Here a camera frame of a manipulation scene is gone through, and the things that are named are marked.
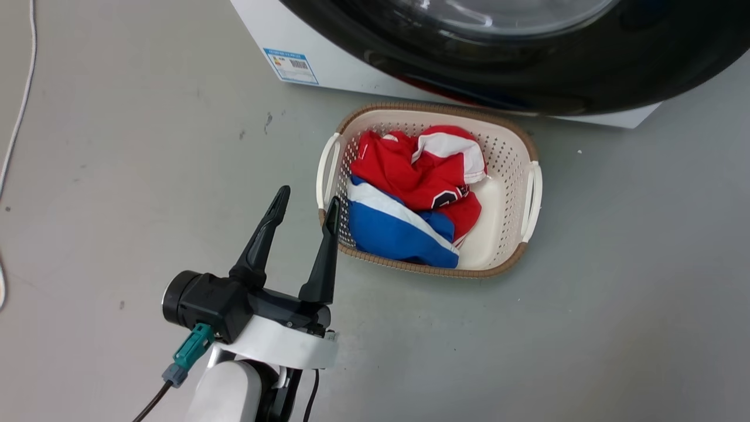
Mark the red white garment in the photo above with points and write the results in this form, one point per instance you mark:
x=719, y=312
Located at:
x=422, y=170

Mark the blue white energy label sticker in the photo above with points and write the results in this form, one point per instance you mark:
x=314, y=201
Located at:
x=291, y=65

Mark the blue white garment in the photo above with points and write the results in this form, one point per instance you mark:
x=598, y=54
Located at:
x=392, y=231

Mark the white washing machine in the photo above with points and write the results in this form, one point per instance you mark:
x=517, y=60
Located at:
x=328, y=53

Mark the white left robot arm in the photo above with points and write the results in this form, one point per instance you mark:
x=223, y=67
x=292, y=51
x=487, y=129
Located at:
x=225, y=392

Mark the black round washing machine door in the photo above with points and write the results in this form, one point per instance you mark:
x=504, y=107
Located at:
x=586, y=64

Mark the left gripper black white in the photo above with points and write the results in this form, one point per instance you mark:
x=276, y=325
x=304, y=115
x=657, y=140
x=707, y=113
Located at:
x=287, y=343

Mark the cream plastic laundry basket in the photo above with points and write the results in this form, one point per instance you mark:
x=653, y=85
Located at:
x=498, y=199

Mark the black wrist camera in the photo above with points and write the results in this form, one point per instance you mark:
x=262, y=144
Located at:
x=205, y=302

